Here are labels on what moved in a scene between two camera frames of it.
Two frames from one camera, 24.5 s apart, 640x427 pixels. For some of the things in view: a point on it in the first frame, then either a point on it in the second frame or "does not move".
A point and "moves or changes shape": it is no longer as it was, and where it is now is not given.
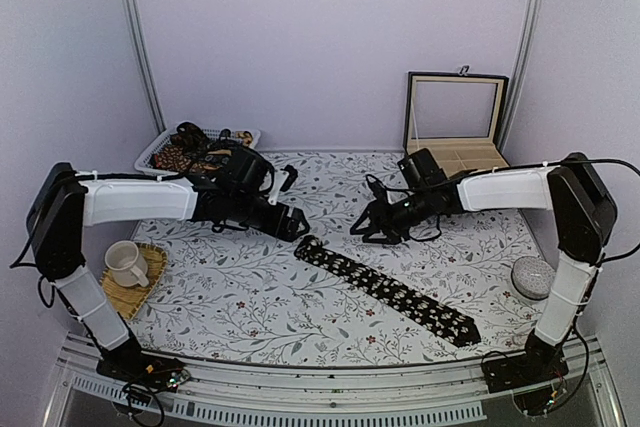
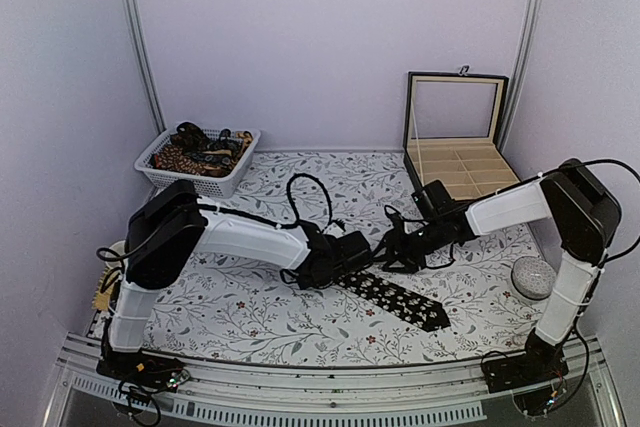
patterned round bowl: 533,277 does not move
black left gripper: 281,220 to 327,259
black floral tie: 401,299 moves or changes shape
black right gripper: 381,219 to 403,254
